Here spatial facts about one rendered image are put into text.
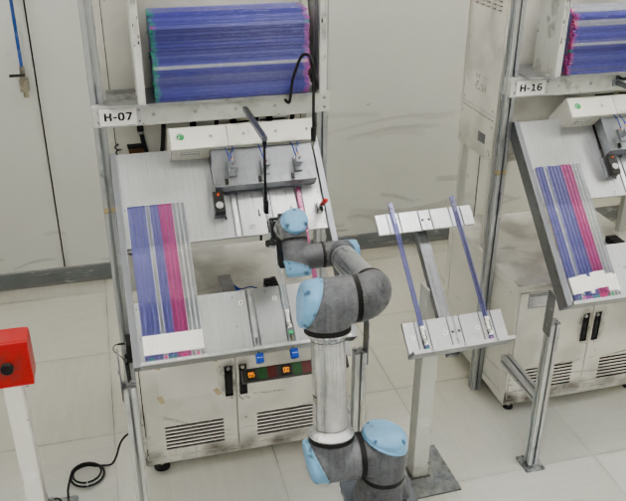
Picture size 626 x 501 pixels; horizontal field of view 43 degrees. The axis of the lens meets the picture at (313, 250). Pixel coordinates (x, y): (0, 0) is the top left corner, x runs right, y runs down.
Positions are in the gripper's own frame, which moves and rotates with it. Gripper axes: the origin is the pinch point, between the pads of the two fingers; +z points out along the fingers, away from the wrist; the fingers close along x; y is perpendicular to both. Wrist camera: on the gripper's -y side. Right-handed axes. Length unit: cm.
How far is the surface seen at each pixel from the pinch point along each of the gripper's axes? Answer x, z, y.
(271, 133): -3.8, 0.2, 37.9
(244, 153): 5.9, 1.1, 32.1
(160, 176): 33.7, 6.5, 28.2
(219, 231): 17.4, 2.5, 7.4
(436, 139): -132, 159, 74
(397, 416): -55, 70, -67
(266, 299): 5.7, -2.2, -17.0
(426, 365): -49, 10, -45
